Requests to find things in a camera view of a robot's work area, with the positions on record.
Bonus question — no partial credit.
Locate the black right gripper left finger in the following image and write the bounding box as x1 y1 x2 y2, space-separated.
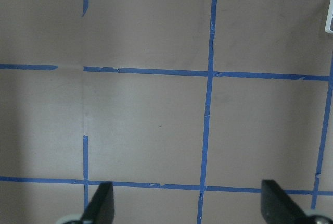
81 182 114 224

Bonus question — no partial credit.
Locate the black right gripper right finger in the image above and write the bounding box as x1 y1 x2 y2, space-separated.
261 180 308 224

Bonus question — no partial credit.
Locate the white rack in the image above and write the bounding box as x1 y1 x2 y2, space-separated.
325 0 333 34

